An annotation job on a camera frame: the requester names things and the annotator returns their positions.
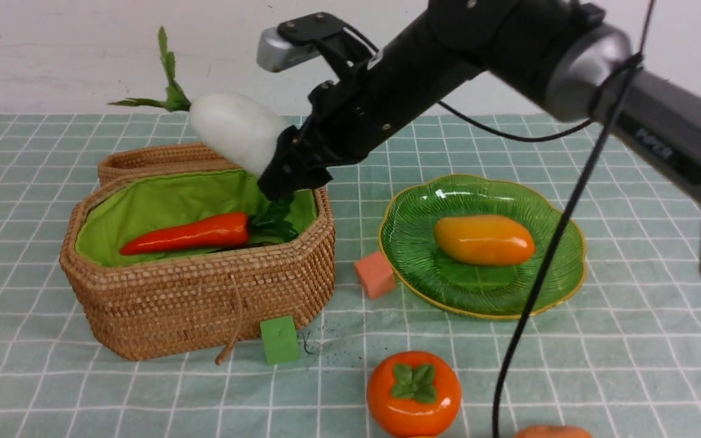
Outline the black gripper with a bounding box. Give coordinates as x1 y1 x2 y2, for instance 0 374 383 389
258 12 481 201

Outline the red carrot with leaves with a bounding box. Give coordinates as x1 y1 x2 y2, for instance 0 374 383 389
119 196 298 256

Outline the white radish with leaves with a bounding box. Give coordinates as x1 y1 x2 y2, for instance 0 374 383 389
112 27 291 178

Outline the orange yellow mango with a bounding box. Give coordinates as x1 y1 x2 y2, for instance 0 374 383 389
432 214 536 266

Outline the orange persimmon green calyx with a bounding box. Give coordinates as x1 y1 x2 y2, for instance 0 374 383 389
366 351 462 437

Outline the brown potato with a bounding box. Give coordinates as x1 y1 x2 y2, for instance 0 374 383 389
514 424 593 438

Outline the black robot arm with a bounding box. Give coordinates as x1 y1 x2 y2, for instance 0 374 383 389
257 1 701 273

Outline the orange foam cube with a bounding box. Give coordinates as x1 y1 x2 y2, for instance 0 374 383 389
354 251 397 300

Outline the green glass leaf plate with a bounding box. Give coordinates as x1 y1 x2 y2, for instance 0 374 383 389
378 174 562 321

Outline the woven wicker basket lid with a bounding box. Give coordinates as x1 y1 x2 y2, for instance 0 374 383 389
97 142 239 185

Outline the green foam cube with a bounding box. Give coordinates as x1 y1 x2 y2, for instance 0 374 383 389
260 315 300 366

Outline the woven wicker basket green lining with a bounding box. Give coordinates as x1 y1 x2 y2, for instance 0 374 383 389
59 168 336 362

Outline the green checked tablecloth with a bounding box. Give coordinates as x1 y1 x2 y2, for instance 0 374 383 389
0 114 701 437

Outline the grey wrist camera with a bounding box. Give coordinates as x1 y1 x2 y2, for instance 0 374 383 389
256 12 344 73

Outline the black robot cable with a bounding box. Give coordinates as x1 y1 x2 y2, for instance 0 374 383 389
338 0 658 438

